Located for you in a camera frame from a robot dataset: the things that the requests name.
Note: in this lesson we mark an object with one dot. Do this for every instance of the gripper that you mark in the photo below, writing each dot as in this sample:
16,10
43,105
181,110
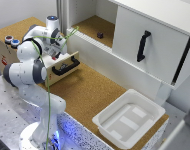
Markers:
58,46

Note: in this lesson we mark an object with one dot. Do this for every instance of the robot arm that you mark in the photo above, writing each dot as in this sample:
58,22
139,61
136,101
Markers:
26,73

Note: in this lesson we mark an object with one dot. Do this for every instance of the purple block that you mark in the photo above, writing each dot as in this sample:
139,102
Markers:
100,35

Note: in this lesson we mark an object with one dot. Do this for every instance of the wooden drawer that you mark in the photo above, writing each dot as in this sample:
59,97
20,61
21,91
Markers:
61,77

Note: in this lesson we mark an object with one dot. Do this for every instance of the white cabinet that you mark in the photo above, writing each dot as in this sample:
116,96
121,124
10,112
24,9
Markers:
95,55

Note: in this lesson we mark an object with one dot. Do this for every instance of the blue button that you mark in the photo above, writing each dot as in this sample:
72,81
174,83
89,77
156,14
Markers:
15,42

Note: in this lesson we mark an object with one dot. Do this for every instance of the wooden drawer box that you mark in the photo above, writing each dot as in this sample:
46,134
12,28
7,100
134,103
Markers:
15,28

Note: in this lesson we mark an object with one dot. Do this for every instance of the red button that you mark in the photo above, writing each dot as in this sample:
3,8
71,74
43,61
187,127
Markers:
9,38

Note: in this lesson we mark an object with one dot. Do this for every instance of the white sliding door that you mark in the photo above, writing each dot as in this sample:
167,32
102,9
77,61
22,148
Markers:
161,50

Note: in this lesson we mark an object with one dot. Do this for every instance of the white plastic box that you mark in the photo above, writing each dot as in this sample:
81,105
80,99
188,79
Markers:
128,123

